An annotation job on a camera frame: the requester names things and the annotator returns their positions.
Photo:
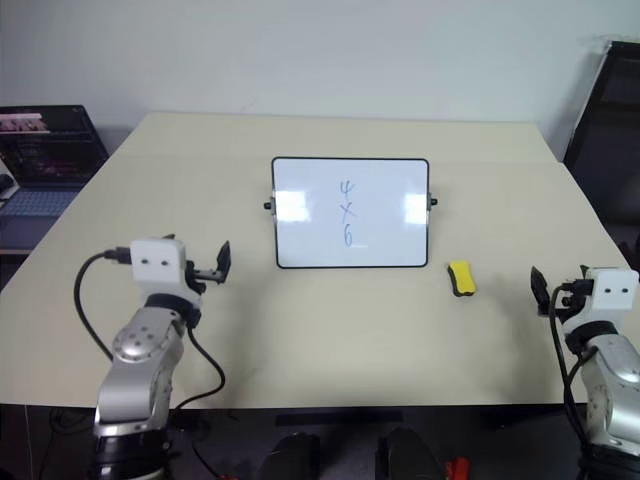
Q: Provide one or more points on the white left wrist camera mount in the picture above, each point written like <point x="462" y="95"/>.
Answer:
<point x="156" y="265"/>

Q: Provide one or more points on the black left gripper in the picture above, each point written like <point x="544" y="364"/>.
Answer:
<point x="196" y="280"/>

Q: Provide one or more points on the small black-framed whiteboard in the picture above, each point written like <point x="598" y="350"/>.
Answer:
<point x="350" y="212"/>

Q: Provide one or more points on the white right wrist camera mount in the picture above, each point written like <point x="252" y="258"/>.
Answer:
<point x="611" y="295"/>

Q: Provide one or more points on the dark rounded shape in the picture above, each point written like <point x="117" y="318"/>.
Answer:
<point x="407" y="455"/>
<point x="294" y="457"/>

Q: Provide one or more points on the black object beside laptop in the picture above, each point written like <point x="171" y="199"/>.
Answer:
<point x="5" y="182"/>

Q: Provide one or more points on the open laptop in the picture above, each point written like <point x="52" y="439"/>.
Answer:
<point x="45" y="165"/>

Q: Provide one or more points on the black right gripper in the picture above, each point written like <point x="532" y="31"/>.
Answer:
<point x="572" y="295"/>

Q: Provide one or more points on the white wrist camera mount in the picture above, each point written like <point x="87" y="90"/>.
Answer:
<point x="611" y="295"/>
<point x="156" y="265"/>

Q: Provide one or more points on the black chair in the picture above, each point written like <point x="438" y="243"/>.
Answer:
<point x="607" y="125"/>

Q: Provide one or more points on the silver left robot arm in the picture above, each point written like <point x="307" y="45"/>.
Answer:
<point x="142" y="365"/>

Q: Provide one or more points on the red object under table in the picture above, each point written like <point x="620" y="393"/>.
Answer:
<point x="457" y="470"/>

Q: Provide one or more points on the yellow and black eraser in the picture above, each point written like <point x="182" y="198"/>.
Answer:
<point x="463" y="276"/>

